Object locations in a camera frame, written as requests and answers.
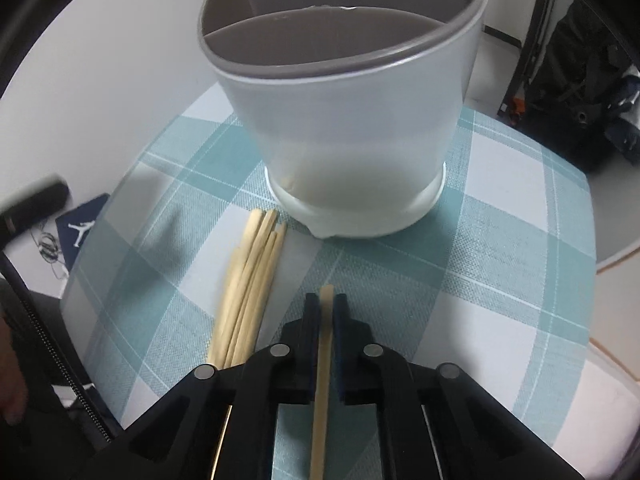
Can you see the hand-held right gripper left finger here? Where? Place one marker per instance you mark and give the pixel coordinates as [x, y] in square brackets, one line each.
[311, 325]

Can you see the teal checked tablecloth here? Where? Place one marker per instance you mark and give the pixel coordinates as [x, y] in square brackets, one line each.
[500, 260]

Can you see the orange and black object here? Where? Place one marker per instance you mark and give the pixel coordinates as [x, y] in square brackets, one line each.
[517, 108]

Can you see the black hanging jacket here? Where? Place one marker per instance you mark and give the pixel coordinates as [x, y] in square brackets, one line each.
[575, 75]

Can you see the black zippered jacket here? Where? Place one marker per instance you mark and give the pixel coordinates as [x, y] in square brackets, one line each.
[60, 410]

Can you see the white utensil holder grey rim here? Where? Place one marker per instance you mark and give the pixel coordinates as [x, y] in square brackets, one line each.
[350, 135]

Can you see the person's left forearm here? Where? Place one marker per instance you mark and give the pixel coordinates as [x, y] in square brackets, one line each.
[10, 370]

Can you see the dark blue shoe box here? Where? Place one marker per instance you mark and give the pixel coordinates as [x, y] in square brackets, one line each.
[80, 230]

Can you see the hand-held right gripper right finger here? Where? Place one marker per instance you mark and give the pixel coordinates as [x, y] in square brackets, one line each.
[341, 330]

